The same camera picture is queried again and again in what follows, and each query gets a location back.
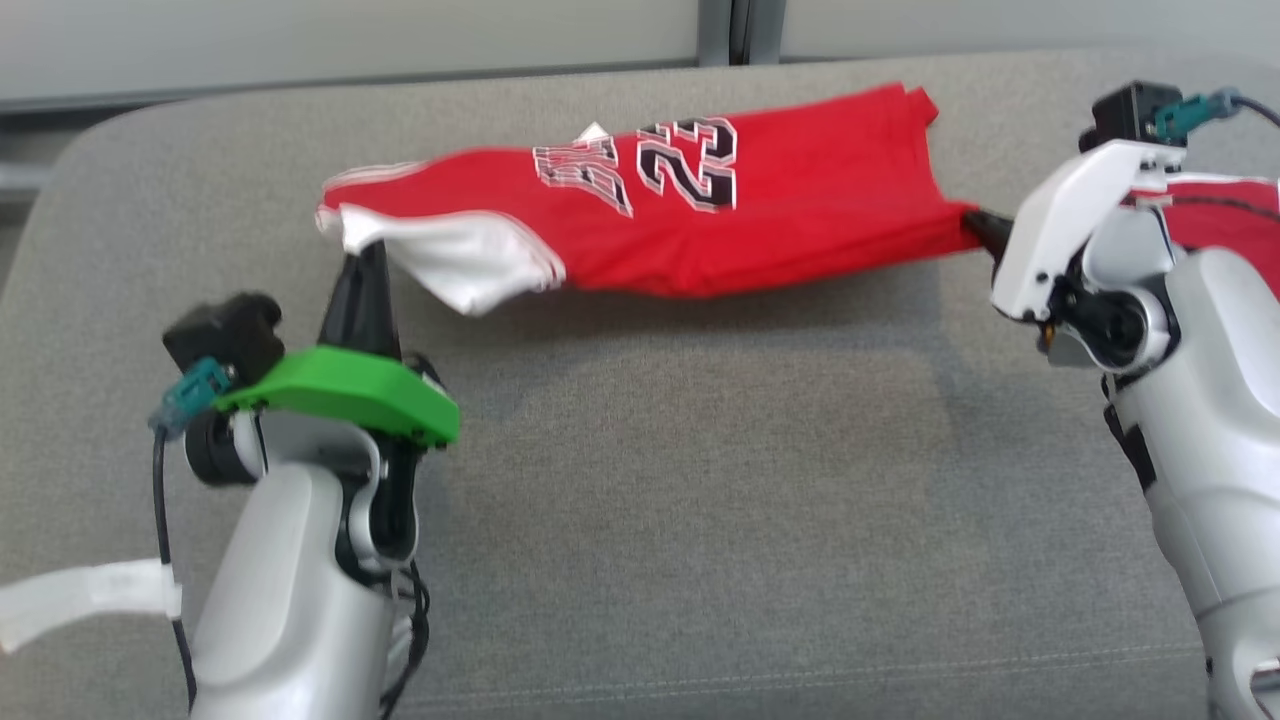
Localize red basketball jersey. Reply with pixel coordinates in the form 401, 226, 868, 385
315, 82, 986, 319

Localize teal cable connector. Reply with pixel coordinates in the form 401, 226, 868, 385
1150, 90, 1241, 141
148, 357, 233, 436

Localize white tape cable label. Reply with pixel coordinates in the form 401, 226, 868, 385
0, 558, 183, 653

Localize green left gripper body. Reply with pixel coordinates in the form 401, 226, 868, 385
213, 345, 461, 449

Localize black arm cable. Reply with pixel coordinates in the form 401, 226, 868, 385
150, 425, 201, 711
1225, 88, 1280, 131

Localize grey partition post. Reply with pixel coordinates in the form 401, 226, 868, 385
695, 0, 786, 66

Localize thin black looped cable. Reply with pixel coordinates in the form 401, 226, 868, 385
380, 560, 433, 720

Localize red shorts white trim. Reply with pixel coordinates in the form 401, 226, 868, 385
1130, 172, 1280, 301

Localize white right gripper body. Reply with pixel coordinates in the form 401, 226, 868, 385
990, 140, 1186, 323

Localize teal right cable connector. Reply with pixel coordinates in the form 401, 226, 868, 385
1150, 90, 1241, 141

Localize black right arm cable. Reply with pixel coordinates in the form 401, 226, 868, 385
1225, 88, 1280, 131

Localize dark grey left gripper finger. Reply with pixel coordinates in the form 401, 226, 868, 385
355, 240, 403, 361
318, 250, 366, 351

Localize teal left cable connector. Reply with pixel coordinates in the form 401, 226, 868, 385
148, 357, 233, 436

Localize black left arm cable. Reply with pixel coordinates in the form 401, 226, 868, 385
150, 425, 201, 711

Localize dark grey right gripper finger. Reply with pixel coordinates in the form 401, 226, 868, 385
962, 208, 1016, 269

